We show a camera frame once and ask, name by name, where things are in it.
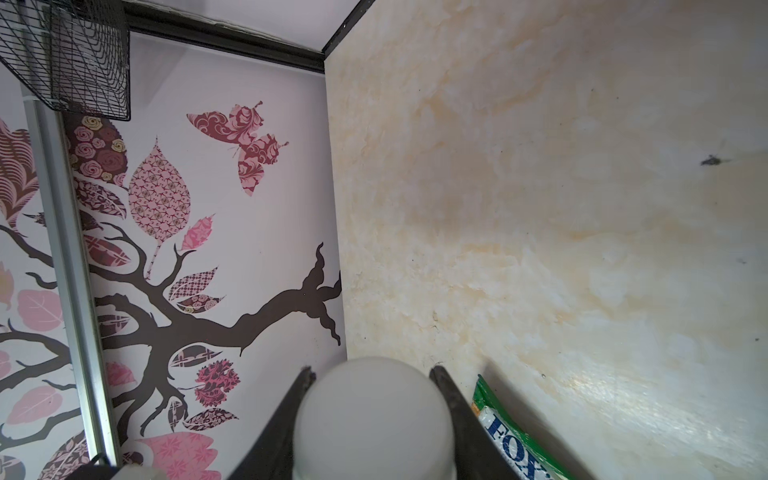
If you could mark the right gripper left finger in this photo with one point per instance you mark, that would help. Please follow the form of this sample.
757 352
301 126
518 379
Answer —
271 456

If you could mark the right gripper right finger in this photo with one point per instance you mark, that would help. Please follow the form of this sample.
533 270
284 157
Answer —
476 457

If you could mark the green label small bottle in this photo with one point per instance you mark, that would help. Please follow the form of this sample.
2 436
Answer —
374 418

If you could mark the Fox's candy bag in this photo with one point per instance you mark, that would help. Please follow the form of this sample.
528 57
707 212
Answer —
525 456

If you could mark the aluminium wall rail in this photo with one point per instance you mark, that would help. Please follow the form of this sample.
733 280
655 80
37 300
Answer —
73 278

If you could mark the black wire wall basket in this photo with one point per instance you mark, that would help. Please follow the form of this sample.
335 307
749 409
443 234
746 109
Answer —
74 56

